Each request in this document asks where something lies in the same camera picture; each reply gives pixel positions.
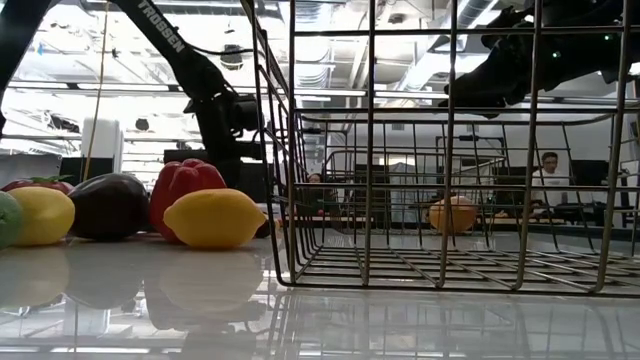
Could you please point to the dark purple eggplant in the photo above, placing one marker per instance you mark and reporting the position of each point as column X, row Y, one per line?
column 107, row 207

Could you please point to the yellow lemon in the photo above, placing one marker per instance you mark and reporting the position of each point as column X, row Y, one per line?
column 42, row 215
column 215, row 217

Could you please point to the red bell pepper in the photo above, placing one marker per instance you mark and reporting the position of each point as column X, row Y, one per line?
column 175, row 190

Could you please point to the pale orange round produce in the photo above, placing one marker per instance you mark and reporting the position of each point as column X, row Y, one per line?
column 457, row 215

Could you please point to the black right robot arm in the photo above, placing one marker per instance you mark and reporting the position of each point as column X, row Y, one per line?
column 615, row 20

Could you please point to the red tomato with green stem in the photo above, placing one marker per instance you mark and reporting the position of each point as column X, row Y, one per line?
column 56, row 186

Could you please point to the black monitor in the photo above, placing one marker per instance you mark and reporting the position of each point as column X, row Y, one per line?
column 590, row 172
column 180, row 156
column 252, row 182

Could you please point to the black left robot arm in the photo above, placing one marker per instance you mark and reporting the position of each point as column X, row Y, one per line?
column 165, row 35

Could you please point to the green lime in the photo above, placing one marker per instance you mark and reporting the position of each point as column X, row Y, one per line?
column 9, row 220

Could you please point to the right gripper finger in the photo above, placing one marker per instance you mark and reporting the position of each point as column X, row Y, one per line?
column 490, row 90
column 507, row 27

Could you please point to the black ceiling fixture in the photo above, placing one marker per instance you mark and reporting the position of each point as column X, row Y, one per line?
column 142, row 124
column 231, row 59

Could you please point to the person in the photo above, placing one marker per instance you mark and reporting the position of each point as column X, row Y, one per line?
column 550, row 175
column 315, row 179

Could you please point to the grey partition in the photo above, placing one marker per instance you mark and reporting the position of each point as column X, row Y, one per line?
column 30, row 167

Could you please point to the white column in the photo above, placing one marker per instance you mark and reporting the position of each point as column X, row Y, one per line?
column 102, row 150

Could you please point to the black panel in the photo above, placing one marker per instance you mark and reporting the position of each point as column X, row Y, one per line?
column 75, row 170

